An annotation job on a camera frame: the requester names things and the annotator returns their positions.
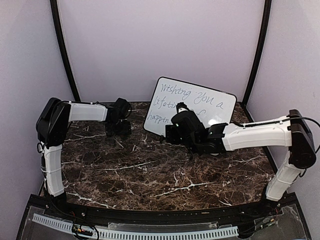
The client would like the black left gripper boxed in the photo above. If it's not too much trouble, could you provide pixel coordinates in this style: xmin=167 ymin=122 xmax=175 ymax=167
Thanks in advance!
xmin=105 ymin=118 xmax=131 ymax=137

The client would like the white whiteboard black frame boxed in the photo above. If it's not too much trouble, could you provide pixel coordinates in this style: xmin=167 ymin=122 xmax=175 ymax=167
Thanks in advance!
xmin=143 ymin=77 xmax=237 ymax=136

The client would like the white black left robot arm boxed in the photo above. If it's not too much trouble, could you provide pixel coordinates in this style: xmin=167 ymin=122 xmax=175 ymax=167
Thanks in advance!
xmin=35 ymin=97 xmax=132 ymax=198

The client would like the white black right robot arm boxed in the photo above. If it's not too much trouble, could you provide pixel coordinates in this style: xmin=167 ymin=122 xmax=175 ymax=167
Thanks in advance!
xmin=165 ymin=107 xmax=318 ymax=217

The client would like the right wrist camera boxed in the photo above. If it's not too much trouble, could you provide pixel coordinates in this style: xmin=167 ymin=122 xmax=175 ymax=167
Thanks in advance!
xmin=176 ymin=102 xmax=190 ymax=114

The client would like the white slotted cable duct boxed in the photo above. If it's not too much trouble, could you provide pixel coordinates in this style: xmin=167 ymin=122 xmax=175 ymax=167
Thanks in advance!
xmin=32 ymin=213 xmax=239 ymax=240

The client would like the black curved front rail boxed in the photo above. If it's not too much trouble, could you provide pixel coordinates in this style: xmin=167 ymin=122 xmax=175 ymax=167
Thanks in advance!
xmin=44 ymin=201 xmax=279 ymax=226

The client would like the black left corner post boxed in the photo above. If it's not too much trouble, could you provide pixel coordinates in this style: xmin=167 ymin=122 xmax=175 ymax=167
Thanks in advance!
xmin=49 ymin=0 xmax=81 ymax=102

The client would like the black corner post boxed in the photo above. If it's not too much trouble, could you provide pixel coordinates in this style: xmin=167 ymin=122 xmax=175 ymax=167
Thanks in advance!
xmin=49 ymin=0 xmax=81 ymax=102
xmin=241 ymin=0 xmax=272 ymax=108

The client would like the black right corner post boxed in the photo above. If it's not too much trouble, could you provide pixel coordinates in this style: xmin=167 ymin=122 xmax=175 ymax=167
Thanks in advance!
xmin=241 ymin=0 xmax=272 ymax=108

